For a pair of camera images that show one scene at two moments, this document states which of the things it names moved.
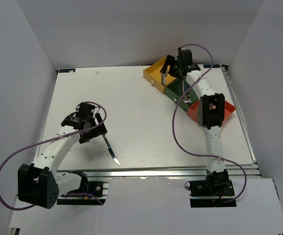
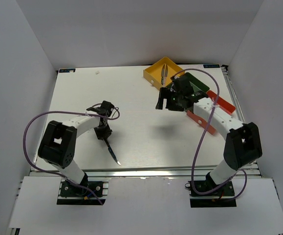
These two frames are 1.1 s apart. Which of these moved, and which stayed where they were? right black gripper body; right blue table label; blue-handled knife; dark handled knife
Moved: right black gripper body
Stayed: right blue table label; blue-handled knife; dark handled knife
